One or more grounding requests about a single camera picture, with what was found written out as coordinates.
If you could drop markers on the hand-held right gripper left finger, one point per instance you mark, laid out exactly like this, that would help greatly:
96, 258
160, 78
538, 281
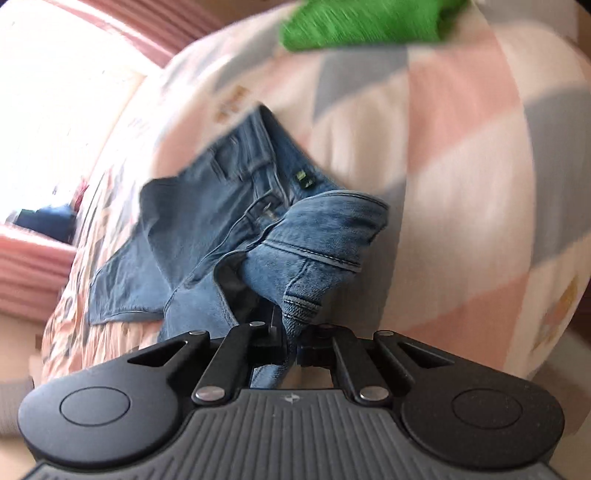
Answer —
269, 342

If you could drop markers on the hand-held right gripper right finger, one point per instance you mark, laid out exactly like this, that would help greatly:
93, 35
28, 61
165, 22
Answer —
314, 347

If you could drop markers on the blue denim jeans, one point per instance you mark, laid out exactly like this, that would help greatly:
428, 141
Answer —
194, 221

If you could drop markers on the pastel patchwork quilt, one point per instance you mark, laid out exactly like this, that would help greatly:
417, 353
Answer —
461, 184

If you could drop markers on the pink curtain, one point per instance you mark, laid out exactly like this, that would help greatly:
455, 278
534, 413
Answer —
32, 272
161, 27

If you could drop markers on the dark blue object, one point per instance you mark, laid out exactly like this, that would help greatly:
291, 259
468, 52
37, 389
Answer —
51, 219

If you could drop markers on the green knitted sweater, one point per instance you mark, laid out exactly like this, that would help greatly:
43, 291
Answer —
364, 23

